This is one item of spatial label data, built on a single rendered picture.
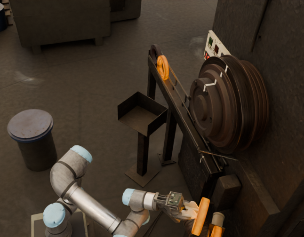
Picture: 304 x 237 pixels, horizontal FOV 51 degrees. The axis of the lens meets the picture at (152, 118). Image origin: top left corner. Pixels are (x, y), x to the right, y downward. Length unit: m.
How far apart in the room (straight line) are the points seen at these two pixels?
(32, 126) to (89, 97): 0.97
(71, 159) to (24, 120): 1.05
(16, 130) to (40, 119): 0.18
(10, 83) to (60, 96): 0.57
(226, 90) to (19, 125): 1.58
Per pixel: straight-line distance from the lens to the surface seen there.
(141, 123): 2.13
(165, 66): 2.38
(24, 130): 2.43
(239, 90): 1.35
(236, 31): 1.64
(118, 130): 2.90
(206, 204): 1.36
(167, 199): 1.37
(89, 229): 2.36
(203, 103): 1.47
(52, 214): 1.84
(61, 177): 1.47
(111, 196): 2.49
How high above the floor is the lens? 2.13
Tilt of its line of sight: 45 degrees down
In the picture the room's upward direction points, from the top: 4 degrees clockwise
